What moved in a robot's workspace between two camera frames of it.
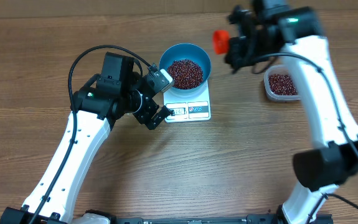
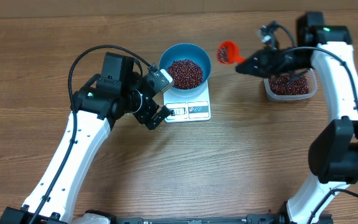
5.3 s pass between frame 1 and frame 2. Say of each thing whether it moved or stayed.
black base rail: stayed
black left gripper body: stayed
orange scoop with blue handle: moved
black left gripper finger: stayed
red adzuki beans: stayed
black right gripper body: moved
